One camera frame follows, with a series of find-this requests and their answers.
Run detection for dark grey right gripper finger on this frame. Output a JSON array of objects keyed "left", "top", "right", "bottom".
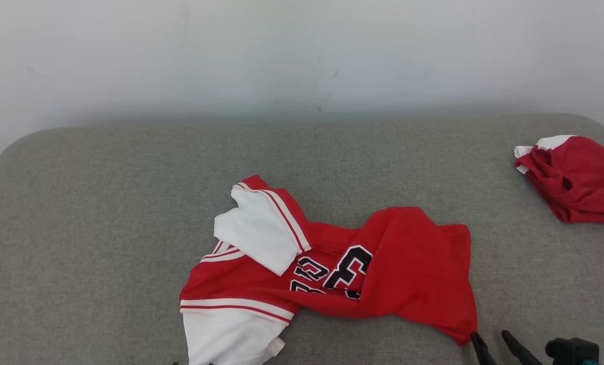
[
  {"left": 501, "top": 330, "right": 544, "bottom": 365},
  {"left": 470, "top": 332, "right": 498, "bottom": 365}
]

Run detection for red white basketball jersey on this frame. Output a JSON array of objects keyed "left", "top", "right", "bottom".
[{"left": 179, "top": 175, "right": 479, "bottom": 365}]

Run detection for red shorts with white stripes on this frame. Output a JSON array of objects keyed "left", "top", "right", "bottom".
[{"left": 514, "top": 134, "right": 604, "bottom": 227}]

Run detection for grey fabric sofa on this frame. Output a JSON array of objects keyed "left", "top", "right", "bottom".
[{"left": 0, "top": 113, "right": 604, "bottom": 365}]

